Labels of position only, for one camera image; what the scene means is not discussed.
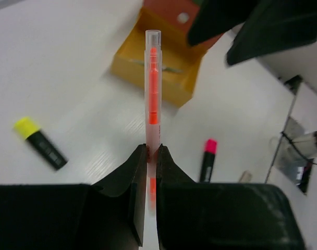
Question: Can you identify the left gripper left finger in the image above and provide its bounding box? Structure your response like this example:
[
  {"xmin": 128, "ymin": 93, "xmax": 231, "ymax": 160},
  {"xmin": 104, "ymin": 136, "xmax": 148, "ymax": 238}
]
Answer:
[{"xmin": 0, "ymin": 145, "xmax": 147, "ymax": 249}]

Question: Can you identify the yellow highlighter marker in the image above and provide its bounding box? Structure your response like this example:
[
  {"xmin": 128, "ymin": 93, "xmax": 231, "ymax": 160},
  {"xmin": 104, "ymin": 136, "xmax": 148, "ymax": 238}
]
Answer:
[{"xmin": 14, "ymin": 117, "xmax": 68, "ymax": 171}]

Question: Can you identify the yellow bottom drawer box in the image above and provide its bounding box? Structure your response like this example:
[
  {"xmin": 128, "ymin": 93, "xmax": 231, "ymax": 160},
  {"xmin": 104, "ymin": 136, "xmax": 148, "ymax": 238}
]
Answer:
[{"xmin": 110, "ymin": 6, "xmax": 203, "ymax": 107}]

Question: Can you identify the pink highlighter marker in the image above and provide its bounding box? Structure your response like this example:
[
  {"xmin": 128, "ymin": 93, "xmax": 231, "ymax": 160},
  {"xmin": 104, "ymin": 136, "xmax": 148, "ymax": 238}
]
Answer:
[{"xmin": 199, "ymin": 139, "xmax": 217, "ymax": 183}]

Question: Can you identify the red drawer box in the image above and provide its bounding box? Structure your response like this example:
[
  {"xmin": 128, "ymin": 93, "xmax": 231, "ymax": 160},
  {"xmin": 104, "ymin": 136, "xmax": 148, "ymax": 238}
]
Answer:
[{"xmin": 139, "ymin": 0, "xmax": 222, "ymax": 57}]

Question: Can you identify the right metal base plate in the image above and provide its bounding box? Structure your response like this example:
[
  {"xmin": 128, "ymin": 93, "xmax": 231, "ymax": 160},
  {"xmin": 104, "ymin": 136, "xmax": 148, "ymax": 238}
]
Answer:
[{"xmin": 265, "ymin": 75, "xmax": 315, "ymax": 195}]

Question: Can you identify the red clear pen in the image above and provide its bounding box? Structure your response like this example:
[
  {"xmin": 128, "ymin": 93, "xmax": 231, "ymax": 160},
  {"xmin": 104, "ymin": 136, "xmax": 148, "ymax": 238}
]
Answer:
[{"xmin": 144, "ymin": 30, "xmax": 162, "ymax": 216}]

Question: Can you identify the grey eraser block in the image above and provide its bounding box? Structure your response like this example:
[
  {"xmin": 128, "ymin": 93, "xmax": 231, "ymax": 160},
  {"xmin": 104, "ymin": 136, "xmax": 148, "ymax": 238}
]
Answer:
[{"xmin": 238, "ymin": 170, "xmax": 252, "ymax": 183}]

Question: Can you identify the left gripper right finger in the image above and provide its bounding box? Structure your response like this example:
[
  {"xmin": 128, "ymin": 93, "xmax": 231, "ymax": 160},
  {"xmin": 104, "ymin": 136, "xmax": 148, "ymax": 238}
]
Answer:
[{"xmin": 156, "ymin": 146, "xmax": 306, "ymax": 249}]

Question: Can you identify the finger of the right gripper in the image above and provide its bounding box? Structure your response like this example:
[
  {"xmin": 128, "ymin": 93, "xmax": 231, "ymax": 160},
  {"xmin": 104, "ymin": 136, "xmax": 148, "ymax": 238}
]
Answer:
[
  {"xmin": 187, "ymin": 0, "xmax": 259, "ymax": 46},
  {"xmin": 226, "ymin": 0, "xmax": 317, "ymax": 66}
]

